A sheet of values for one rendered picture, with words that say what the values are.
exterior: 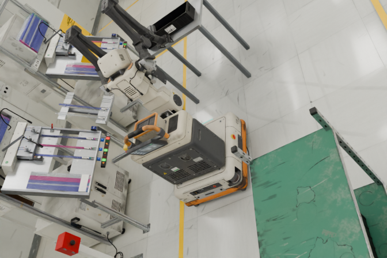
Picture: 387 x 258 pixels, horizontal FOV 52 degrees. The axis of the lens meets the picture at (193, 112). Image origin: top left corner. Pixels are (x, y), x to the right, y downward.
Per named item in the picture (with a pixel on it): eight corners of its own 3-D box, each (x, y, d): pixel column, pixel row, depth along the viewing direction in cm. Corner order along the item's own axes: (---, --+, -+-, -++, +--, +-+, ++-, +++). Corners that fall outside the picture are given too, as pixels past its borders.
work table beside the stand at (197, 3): (251, 76, 391) (198, 24, 345) (196, 104, 428) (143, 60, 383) (249, 45, 419) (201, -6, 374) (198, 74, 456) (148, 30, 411)
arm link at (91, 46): (64, 35, 303) (73, 28, 297) (66, 30, 306) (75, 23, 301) (107, 68, 327) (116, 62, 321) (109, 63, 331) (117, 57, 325)
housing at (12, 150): (29, 132, 379) (27, 122, 369) (14, 175, 346) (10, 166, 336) (21, 131, 378) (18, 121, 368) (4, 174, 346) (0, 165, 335)
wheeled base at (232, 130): (250, 189, 312) (231, 175, 298) (189, 209, 346) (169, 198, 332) (247, 121, 355) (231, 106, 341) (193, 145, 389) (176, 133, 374)
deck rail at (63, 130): (101, 135, 386) (101, 131, 381) (101, 136, 384) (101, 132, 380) (25, 129, 379) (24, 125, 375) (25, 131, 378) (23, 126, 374)
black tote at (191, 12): (148, 49, 386) (140, 42, 380) (151, 38, 397) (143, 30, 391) (193, 20, 356) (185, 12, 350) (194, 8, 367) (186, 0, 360)
